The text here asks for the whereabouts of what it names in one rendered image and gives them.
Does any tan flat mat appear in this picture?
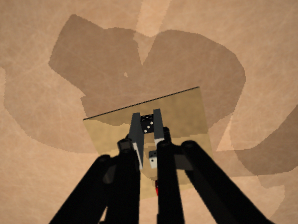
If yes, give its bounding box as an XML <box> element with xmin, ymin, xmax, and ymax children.
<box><xmin>82</xmin><ymin>86</ymin><xmax>214</xmax><ymax>200</ymax></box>

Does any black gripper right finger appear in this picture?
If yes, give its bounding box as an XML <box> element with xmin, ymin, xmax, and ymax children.
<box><xmin>153</xmin><ymin>109</ymin><xmax>275</xmax><ymax>224</ymax></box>

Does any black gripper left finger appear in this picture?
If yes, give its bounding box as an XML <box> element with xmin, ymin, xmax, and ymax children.
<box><xmin>49</xmin><ymin>112</ymin><xmax>144</xmax><ymax>224</ymax></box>

